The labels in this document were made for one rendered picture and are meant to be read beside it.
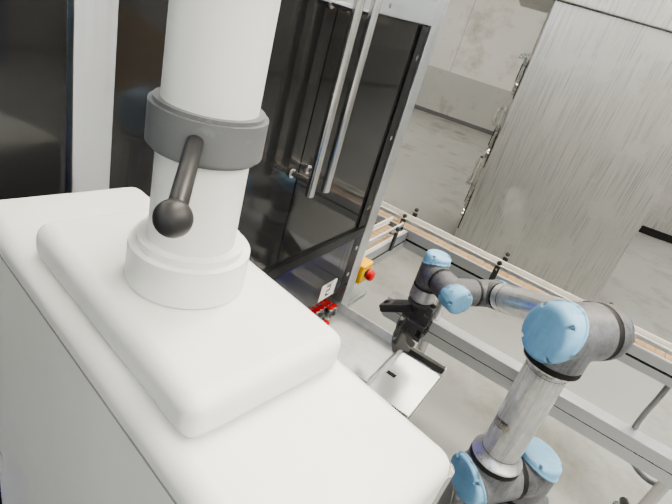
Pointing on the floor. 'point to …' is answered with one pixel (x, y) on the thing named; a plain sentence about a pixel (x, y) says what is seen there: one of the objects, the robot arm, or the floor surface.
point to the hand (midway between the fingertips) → (393, 347)
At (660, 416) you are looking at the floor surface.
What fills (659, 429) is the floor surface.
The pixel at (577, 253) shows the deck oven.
